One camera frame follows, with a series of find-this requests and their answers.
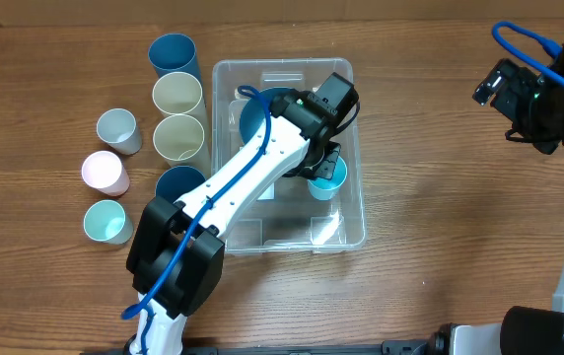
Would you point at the cream tall cup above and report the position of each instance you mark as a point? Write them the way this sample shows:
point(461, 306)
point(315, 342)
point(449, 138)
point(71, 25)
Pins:
point(180, 93)
point(181, 140)

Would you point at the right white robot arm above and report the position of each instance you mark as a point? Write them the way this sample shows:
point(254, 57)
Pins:
point(523, 330)

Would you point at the grey small cup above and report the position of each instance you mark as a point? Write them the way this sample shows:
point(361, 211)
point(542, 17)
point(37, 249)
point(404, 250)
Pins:
point(119, 129)

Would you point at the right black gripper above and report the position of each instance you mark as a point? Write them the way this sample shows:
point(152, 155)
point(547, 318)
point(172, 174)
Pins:
point(545, 141)

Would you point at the near cream tall cup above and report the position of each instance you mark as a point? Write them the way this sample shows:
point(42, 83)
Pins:
point(181, 140)

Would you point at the dark blue tall cup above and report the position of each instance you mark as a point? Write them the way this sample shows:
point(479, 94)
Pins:
point(177, 181)
point(174, 53)

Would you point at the mint green small cup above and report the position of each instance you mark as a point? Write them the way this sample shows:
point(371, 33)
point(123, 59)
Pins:
point(107, 222)

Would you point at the clear plastic storage container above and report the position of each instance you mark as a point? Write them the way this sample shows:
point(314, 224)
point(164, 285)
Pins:
point(293, 220)

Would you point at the dark blue bowl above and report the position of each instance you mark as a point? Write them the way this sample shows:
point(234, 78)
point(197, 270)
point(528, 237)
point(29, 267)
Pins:
point(252, 115)

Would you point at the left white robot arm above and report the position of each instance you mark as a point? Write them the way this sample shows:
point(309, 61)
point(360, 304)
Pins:
point(177, 254)

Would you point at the far cream tall cup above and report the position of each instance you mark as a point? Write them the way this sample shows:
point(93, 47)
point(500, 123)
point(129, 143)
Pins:
point(180, 93)

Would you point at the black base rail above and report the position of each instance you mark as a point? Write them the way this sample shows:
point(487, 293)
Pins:
point(282, 349)

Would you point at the light blue small cup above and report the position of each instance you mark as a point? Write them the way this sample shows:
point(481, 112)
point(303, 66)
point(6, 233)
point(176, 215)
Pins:
point(325, 189)

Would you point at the white paper label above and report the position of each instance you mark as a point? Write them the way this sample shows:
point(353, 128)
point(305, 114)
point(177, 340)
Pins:
point(268, 193)

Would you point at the far dark blue tall cup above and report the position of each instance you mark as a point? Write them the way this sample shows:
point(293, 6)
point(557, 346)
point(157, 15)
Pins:
point(174, 53)

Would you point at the near dark blue tall cup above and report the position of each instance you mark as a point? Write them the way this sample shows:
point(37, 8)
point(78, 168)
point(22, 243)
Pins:
point(177, 181)

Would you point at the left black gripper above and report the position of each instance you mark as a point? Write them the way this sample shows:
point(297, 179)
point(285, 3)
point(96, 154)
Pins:
point(327, 169)

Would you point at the pink small cup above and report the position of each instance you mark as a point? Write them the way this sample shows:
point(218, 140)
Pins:
point(104, 171)

